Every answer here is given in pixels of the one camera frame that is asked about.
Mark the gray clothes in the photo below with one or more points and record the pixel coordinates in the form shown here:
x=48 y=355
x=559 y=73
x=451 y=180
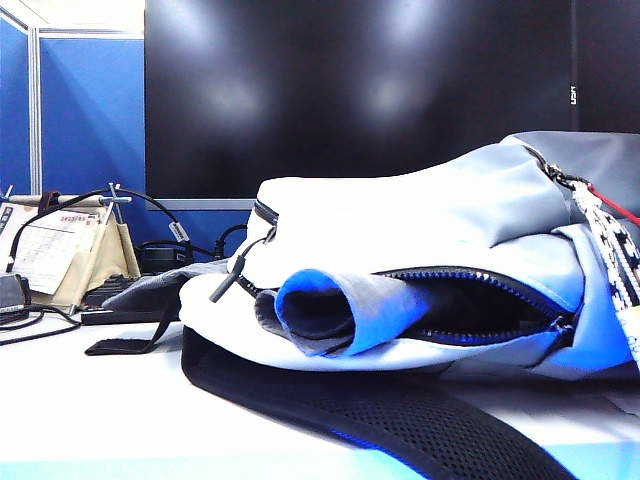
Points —
x=380 y=300

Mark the light gray backpack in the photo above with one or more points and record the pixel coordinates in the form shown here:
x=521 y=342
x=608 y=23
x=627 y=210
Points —
x=400 y=210

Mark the large black monitor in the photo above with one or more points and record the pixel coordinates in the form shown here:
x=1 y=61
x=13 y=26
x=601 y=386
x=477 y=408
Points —
x=350 y=100

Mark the black power adapter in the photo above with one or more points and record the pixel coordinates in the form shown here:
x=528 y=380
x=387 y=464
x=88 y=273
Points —
x=162 y=255

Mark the black keyboard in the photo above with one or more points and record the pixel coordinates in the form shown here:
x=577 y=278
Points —
x=115 y=305

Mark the beige desk calendar stand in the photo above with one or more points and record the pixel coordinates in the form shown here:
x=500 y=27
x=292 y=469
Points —
x=95 y=250

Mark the small black device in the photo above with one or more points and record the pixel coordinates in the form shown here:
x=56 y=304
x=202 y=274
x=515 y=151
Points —
x=12 y=292

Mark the narrow blue partition panel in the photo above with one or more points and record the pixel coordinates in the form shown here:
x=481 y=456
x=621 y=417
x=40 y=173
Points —
x=14 y=100

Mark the black monitor with white logo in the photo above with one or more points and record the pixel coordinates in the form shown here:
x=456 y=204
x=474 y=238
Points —
x=610 y=65

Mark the white paper sheet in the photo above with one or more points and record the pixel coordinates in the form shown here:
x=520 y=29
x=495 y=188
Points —
x=625 y=404

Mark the aluminium partition post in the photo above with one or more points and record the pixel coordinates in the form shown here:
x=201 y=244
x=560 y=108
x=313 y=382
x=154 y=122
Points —
x=34 y=100

